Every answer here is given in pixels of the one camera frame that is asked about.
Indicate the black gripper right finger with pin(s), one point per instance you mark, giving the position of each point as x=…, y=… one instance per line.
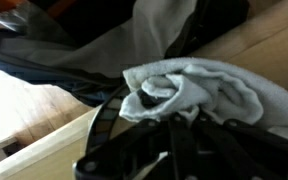
x=239, y=151

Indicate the white towel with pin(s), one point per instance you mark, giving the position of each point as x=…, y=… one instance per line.
x=189, y=86

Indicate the black rimmed bowl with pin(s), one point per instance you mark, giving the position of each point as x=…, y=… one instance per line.
x=103, y=121

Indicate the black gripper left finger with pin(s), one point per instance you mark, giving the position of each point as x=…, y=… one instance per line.
x=125, y=156

